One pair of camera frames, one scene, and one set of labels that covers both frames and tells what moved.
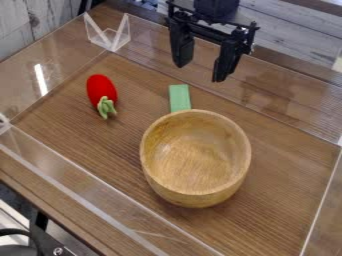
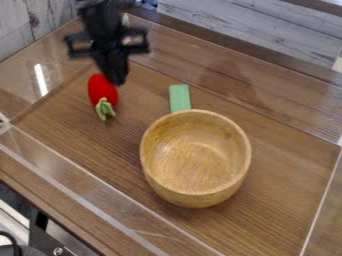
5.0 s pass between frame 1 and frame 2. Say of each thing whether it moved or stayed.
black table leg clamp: stayed
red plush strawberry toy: stayed
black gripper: moved
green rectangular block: stayed
